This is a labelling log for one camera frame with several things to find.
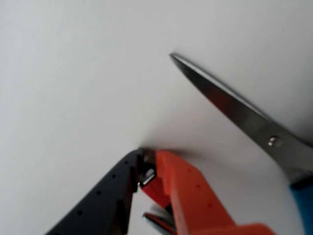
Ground blue handled scissors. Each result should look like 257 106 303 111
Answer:
169 52 313 235

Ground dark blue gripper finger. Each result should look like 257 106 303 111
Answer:
45 148 145 235

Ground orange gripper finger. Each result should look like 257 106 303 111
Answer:
156 149 277 235

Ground red and silver usb stick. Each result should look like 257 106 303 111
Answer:
137 148 177 235

